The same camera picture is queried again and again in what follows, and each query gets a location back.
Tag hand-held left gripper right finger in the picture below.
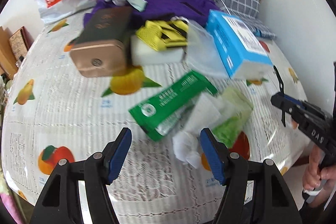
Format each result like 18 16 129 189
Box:
200 128 303 224

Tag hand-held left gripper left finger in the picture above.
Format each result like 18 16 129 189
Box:
29 127 132 224

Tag white cloth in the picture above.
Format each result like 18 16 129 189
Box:
172 131 204 169

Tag light green tissue pack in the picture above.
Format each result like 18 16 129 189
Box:
184 86 254 148

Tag person's right hand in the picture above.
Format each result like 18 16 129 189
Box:
302 146 336 207

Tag white sponge block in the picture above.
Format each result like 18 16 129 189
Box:
130 35 187 66

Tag dark case with gold end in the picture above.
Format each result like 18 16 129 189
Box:
70 6 134 78

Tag yellow black pouch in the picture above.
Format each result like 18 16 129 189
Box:
136 17 190 52

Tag purple towel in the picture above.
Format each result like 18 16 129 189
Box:
83 0 223 30

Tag dark green wipes packet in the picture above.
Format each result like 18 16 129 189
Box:
128 70 218 142

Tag blue cardboard box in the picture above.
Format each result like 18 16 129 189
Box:
206 10 273 80

